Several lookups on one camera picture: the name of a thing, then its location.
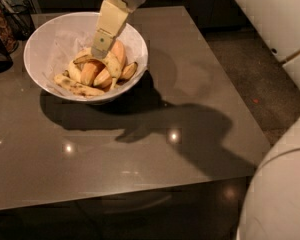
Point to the orange banana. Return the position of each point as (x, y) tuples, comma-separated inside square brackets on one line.
[(119, 51), (90, 71), (103, 79)]

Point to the curved spotted yellow banana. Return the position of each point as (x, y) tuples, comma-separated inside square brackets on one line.
[(110, 62)]

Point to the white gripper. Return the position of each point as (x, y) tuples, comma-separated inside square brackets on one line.
[(112, 15)]

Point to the spotted banana at front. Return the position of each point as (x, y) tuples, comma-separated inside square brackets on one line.
[(75, 87)]

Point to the white ceramic bowl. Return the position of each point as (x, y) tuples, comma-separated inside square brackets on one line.
[(41, 39)]

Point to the orange banana at back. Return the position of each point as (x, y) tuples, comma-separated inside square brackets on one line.
[(119, 51)]

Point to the small banana at right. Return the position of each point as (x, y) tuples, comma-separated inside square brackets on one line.
[(129, 71)]

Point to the orange banana lower middle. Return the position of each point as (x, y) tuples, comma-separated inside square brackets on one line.
[(103, 79)]

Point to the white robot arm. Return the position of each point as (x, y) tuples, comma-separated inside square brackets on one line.
[(249, 39)]

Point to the orange banana in middle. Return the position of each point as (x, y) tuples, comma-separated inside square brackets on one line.
[(90, 71)]

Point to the patterned brown jar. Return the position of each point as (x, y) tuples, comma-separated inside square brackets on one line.
[(6, 34)]

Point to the pale banana at left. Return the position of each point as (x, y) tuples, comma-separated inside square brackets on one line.
[(74, 72)]

